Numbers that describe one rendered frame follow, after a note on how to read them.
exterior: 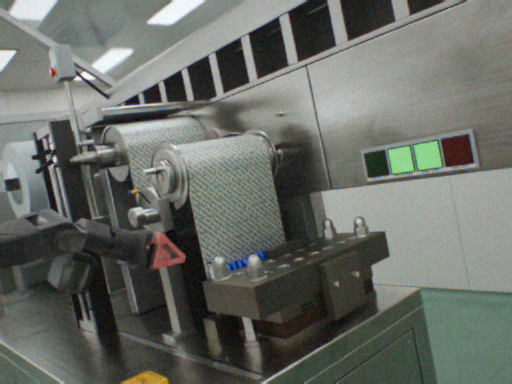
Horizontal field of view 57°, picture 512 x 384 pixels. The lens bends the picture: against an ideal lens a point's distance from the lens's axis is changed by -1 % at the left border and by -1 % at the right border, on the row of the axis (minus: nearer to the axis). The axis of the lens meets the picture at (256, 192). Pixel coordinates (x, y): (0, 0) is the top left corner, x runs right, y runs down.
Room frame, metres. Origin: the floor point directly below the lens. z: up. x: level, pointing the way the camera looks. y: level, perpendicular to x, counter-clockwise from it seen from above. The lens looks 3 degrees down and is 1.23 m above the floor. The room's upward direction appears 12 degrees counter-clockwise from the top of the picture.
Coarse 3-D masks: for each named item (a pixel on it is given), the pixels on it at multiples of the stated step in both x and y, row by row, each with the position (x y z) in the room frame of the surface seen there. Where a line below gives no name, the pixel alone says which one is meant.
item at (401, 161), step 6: (390, 150) 0.98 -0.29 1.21; (396, 150) 0.97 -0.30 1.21; (402, 150) 0.96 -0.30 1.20; (408, 150) 0.95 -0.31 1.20; (390, 156) 0.99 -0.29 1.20; (396, 156) 0.98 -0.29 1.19; (402, 156) 0.96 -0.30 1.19; (408, 156) 0.95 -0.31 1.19; (396, 162) 0.98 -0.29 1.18; (402, 162) 0.97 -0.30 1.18; (408, 162) 0.96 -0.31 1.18; (396, 168) 0.98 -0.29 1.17; (402, 168) 0.97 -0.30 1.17; (408, 168) 0.96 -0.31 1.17
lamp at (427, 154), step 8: (424, 144) 0.92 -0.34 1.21; (432, 144) 0.91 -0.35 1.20; (416, 152) 0.94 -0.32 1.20; (424, 152) 0.93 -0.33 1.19; (432, 152) 0.91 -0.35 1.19; (424, 160) 0.93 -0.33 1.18; (432, 160) 0.92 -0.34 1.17; (440, 160) 0.90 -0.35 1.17; (424, 168) 0.93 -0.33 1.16; (432, 168) 0.92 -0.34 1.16
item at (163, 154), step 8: (264, 144) 1.16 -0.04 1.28; (160, 152) 1.03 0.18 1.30; (168, 152) 1.01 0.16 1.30; (168, 160) 1.01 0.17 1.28; (176, 160) 1.00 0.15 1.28; (176, 168) 1.00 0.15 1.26; (176, 176) 1.00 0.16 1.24; (176, 184) 1.01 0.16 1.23; (176, 192) 1.01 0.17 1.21; (168, 200) 1.04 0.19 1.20; (176, 200) 1.02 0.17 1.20
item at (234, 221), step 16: (272, 176) 1.14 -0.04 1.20; (208, 192) 1.02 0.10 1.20; (224, 192) 1.05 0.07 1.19; (240, 192) 1.08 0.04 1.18; (256, 192) 1.10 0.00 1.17; (272, 192) 1.14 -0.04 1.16; (192, 208) 0.99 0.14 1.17; (208, 208) 1.01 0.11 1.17; (224, 208) 1.04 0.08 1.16; (240, 208) 1.07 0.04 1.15; (256, 208) 1.10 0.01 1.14; (272, 208) 1.13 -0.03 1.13; (208, 224) 1.01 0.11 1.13; (224, 224) 1.04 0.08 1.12; (240, 224) 1.06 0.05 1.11; (256, 224) 1.09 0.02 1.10; (272, 224) 1.12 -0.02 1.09; (208, 240) 1.00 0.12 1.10; (224, 240) 1.03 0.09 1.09; (240, 240) 1.06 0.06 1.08; (256, 240) 1.09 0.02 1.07; (272, 240) 1.12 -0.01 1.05; (208, 256) 1.00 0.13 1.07; (224, 256) 1.02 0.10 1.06; (240, 256) 1.05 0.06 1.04; (208, 272) 0.99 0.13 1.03
